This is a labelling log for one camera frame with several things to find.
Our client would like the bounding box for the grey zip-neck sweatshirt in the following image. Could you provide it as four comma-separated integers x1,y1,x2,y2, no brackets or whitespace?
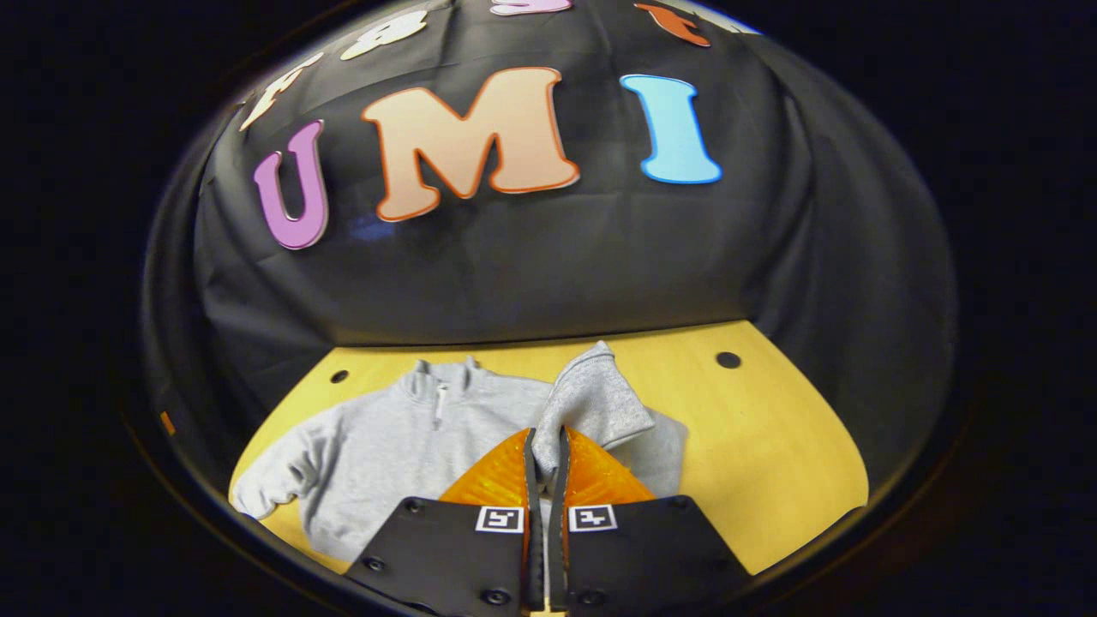
231,340,689,564

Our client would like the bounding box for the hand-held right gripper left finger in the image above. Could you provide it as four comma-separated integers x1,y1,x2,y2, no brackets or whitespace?
345,427,547,617

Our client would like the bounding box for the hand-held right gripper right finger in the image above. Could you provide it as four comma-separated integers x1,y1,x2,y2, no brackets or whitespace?
548,426,752,617

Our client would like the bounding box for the black backdrop cloth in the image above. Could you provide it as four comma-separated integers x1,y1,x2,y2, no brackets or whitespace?
141,0,956,498

